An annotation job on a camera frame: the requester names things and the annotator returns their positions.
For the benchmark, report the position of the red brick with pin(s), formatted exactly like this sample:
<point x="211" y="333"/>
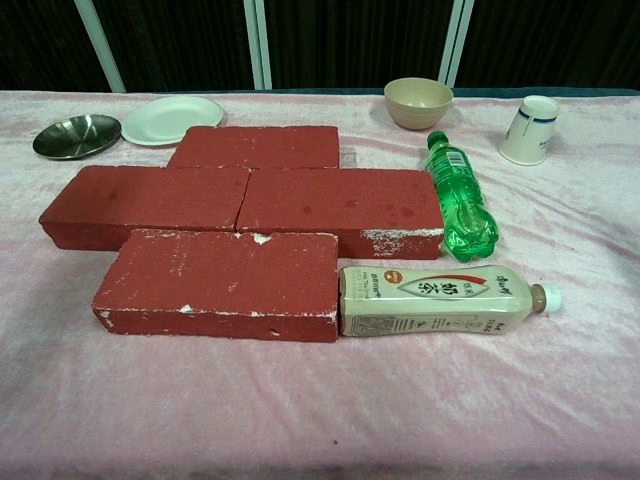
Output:
<point x="145" y="197"/>
<point x="225" y="280"/>
<point x="340" y="200"/>
<point x="260" y="147"/>

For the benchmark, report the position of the beige milk tea bottle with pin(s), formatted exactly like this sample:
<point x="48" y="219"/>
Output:
<point x="430" y="300"/>

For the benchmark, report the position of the green plastic soda bottle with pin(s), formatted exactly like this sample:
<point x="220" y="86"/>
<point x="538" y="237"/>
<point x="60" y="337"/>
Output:
<point x="460" y="200"/>

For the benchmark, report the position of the beige bowl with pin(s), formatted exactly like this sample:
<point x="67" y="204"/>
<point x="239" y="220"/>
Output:
<point x="417" y="107"/>

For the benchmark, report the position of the pink velvet table cloth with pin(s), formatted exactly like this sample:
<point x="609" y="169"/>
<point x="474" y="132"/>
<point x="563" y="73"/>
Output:
<point x="320" y="410"/>

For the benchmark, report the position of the white round plate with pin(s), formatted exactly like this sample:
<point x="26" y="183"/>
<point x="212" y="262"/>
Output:
<point x="170" y="120"/>

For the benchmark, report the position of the white paper cup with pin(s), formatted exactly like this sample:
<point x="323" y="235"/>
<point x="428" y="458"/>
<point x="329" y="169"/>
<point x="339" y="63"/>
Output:
<point x="530" y="135"/>

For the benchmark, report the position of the stainless steel plate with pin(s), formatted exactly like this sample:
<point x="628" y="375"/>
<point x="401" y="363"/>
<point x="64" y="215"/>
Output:
<point x="75" y="135"/>

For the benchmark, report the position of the white partition post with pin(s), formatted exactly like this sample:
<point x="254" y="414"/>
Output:
<point x="457" y="45"/>
<point x="100" y="47"/>
<point x="257" y="45"/>

